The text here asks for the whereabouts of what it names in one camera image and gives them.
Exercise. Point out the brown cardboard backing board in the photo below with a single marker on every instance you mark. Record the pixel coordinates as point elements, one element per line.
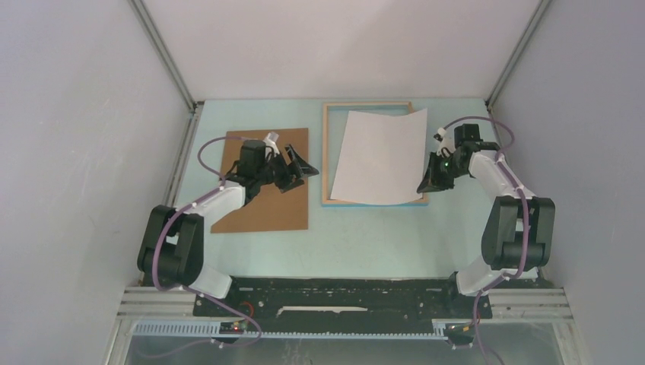
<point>270,210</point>

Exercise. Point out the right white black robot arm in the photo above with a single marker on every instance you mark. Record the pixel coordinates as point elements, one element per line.
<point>518,233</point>

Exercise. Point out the small circuit board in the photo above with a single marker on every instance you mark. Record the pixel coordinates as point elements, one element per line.
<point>460,336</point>
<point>233,328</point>

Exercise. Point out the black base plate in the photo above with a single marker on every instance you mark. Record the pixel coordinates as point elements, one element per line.
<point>353,306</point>

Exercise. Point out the right small circuit board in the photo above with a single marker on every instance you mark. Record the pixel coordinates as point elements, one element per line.
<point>460,336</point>

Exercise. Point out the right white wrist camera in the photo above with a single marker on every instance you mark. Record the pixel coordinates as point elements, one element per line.
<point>446,145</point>

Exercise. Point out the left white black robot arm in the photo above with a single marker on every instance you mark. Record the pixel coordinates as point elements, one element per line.
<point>173,246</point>

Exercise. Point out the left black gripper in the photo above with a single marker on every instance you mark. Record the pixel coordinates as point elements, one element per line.
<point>290,181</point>

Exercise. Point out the left small circuit board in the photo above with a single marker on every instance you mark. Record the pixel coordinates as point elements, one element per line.
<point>233,328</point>

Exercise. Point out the aluminium rail frame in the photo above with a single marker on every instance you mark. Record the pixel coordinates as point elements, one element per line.
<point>506,305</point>

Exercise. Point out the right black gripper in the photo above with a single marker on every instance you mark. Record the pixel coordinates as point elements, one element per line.
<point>432,181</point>

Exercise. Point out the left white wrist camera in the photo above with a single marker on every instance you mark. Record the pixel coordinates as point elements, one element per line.
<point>271,140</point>

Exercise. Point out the hot air balloon photo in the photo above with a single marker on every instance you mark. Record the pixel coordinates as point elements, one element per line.
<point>381,159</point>

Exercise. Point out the wooden picture frame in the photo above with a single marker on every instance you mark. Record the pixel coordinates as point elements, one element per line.
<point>334,118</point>

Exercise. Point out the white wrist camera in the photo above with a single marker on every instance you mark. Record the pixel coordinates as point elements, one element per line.
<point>446,145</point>
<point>271,140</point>

